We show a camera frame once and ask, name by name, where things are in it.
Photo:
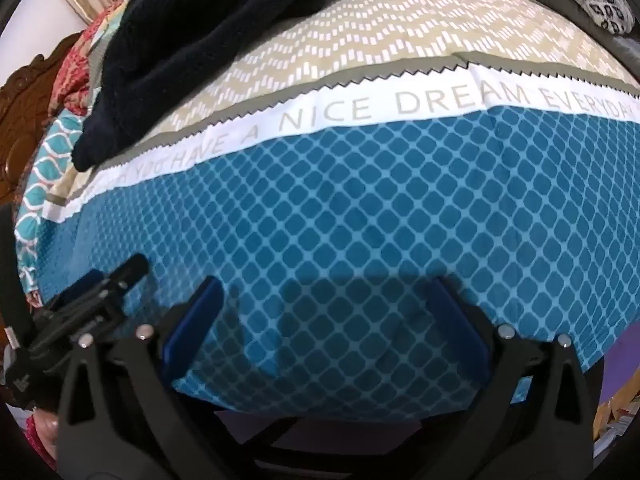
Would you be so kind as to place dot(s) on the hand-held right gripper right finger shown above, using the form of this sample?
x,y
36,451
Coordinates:
x,y
460,320

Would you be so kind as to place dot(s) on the teal white patterned pillow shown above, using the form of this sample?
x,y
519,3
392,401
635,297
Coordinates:
x,y
45,170

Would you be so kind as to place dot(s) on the person's left forearm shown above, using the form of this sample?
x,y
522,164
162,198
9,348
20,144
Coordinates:
x,y
40,435

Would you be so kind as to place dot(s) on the floral striped pillow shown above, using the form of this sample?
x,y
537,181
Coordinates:
x,y
80,60

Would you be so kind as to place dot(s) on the patterned bed sheet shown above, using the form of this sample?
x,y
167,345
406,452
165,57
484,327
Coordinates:
x,y
350,210

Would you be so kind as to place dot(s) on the carved wooden headboard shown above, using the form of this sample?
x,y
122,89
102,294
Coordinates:
x,y
25,110

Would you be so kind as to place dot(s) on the navy fleece garment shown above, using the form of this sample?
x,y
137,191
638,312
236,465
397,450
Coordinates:
x,y
175,35

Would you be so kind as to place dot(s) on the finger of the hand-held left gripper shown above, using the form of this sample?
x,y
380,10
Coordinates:
x,y
127,272
80,290

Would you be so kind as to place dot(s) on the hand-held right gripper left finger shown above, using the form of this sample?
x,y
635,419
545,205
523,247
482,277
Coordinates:
x,y
200,310

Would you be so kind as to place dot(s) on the purple cloth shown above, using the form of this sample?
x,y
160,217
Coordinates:
x,y
622,370

